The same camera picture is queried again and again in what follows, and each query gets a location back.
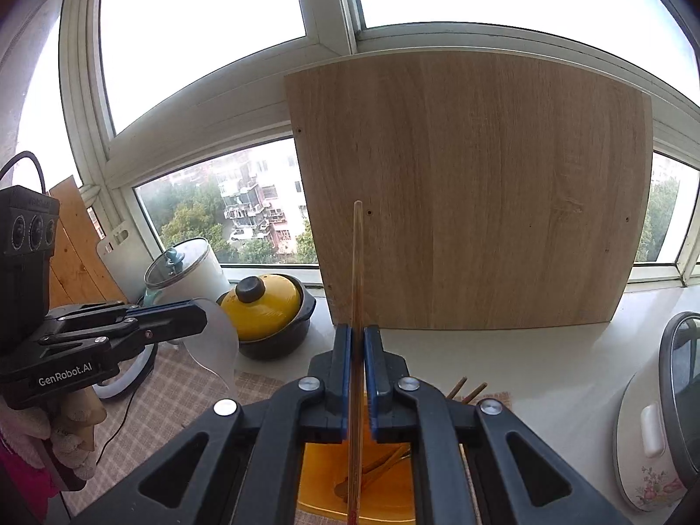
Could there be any person's left forearm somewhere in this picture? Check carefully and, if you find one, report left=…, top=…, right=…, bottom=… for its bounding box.
left=0, top=437, right=73, bottom=525

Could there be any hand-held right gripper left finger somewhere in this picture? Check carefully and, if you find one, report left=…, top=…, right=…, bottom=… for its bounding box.
left=71, top=324, right=354, bottom=525

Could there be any light wooden board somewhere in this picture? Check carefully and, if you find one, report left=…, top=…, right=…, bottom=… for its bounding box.
left=283, top=49, right=655, bottom=332

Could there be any yellow plastic container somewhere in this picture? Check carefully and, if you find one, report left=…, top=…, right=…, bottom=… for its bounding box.
left=297, top=440, right=423, bottom=524

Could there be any black clay pot yellow lid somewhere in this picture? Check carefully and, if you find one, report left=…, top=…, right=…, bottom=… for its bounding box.
left=217, top=273, right=317, bottom=361

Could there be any white plastic cutting board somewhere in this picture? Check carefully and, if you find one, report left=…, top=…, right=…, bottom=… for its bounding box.
left=97, top=221, right=146, bottom=305

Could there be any white window frame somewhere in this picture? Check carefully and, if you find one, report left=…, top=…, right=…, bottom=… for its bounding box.
left=55, top=0, right=700, bottom=292

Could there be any white ring light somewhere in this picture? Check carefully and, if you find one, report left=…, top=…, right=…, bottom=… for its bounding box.
left=92, top=341, right=160, bottom=400

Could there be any floral white slow cooker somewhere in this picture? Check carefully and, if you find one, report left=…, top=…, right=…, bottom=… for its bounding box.
left=615, top=311, right=700, bottom=513

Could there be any pale blue rice cooker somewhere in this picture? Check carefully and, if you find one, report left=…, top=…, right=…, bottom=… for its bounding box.
left=143, top=237, right=231, bottom=310

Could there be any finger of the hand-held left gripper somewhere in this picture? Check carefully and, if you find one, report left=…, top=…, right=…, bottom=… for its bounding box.
left=37, top=318, right=161, bottom=365
left=46, top=297, right=209, bottom=341

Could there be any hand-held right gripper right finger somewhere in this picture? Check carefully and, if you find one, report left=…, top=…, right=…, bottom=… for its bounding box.
left=364, top=324, right=631, bottom=525

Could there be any person's left hand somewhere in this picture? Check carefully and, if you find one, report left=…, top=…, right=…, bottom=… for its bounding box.
left=0, top=390, right=106, bottom=483

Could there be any plaid table mat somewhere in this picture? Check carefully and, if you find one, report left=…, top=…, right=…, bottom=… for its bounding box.
left=90, top=342, right=513, bottom=525

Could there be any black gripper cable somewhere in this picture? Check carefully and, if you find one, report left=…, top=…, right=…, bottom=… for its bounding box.
left=0, top=151, right=49, bottom=194

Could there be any pine wood board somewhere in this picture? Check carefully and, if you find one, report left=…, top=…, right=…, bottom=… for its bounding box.
left=49, top=174, right=130, bottom=308

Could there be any black ring light cable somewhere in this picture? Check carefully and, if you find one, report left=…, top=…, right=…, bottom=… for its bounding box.
left=93, top=391, right=138, bottom=469

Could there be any clear plastic lid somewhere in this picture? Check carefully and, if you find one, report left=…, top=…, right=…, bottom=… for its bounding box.
left=157, top=297, right=240, bottom=396

